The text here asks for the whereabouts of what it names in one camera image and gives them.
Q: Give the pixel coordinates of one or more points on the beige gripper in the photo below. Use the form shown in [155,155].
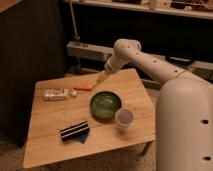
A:
[101,77]

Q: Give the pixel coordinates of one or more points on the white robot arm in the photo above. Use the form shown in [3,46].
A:
[184,109]

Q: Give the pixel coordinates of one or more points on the green ceramic plate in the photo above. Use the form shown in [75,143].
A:
[104,105]

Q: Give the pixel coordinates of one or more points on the metal vertical pole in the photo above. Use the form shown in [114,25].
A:
[76,36]

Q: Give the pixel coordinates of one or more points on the clear plastic water bottle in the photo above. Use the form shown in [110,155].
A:
[58,94]

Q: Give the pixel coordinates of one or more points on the wooden folding table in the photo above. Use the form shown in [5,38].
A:
[44,146]

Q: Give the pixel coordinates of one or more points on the dark cabinet on left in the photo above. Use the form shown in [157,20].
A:
[31,49]

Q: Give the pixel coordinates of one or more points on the wooden shelf with items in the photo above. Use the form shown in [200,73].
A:
[186,8]

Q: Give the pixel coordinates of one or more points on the grey metal floor rail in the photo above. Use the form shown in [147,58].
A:
[90,50]

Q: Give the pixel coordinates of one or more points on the black handle on rail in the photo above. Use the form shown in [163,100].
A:
[179,61]

